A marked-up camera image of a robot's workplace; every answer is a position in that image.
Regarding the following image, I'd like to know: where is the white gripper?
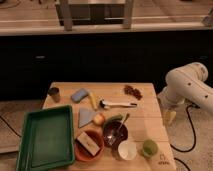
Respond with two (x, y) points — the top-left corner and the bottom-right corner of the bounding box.
(157, 87), (183, 125)

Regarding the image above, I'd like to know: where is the white dish brush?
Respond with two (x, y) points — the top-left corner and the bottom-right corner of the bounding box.
(99, 100), (137, 109)

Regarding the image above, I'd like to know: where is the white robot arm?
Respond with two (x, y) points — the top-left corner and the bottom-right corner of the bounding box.
(157, 62), (213, 125)

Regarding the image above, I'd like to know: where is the green plastic tray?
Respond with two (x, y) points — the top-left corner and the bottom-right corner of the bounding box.
(16, 106), (75, 171)

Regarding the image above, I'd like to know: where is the green cup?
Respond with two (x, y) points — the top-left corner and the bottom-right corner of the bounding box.
(140, 139), (158, 158)

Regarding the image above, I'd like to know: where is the brown grapes toy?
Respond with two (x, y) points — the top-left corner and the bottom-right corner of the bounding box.
(124, 85), (142, 100)

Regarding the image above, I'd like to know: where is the green cucumber toy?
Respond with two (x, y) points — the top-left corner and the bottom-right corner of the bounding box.
(105, 114), (123, 124)

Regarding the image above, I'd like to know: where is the white cup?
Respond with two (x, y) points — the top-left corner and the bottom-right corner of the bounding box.
(118, 140), (137, 160)

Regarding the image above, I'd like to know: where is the dark brown bowl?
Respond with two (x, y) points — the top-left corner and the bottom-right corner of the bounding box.
(103, 121), (128, 148)

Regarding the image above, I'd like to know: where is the metal spoon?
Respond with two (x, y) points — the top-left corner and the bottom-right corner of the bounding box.
(107, 113), (130, 146)

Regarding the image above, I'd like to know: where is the apple toy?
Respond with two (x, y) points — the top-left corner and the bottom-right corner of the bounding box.
(93, 113), (105, 126)

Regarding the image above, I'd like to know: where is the yellow banana toy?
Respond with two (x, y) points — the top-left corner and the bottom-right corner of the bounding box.
(89, 92), (98, 110)

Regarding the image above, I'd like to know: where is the grey blue triangular cloth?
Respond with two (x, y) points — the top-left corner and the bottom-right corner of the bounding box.
(78, 108), (97, 128)

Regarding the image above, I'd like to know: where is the wooden block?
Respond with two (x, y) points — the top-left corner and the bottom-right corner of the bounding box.
(77, 132), (100, 156)

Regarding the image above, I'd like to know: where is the blue sponge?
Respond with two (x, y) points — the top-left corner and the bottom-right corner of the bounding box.
(71, 88), (88, 103)

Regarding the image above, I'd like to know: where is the orange bowl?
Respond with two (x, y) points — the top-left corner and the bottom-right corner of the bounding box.
(74, 130), (104, 162)

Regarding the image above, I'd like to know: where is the small brown cup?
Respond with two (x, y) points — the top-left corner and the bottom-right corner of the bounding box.
(48, 87), (60, 103)

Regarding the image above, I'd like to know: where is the black cable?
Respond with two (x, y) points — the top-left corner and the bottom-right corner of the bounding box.
(0, 114), (22, 138)
(170, 104), (198, 171)

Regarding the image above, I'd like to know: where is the wooden chair frame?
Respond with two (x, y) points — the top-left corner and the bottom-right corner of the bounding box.
(55, 0), (134, 31)

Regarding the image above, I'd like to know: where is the black cable left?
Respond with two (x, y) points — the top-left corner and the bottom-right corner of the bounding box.
(0, 114), (22, 138)

